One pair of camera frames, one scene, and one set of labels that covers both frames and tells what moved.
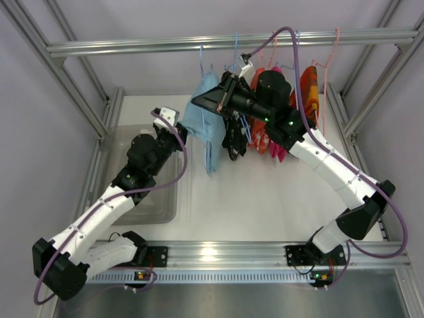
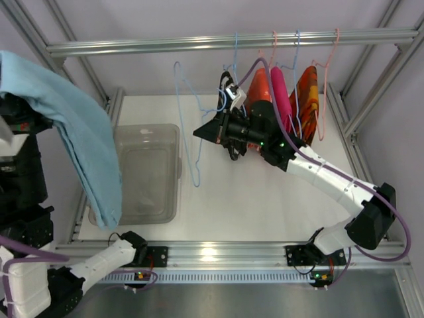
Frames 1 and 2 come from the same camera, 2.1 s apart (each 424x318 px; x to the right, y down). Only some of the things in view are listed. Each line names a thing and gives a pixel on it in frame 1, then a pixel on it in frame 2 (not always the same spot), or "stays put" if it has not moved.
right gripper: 228,96 → 224,129
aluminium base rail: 270,255 stays put
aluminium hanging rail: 224,43 stays put
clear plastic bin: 158,206 stays put
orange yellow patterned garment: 309,88 stays put
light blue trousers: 205,124 → 88,130
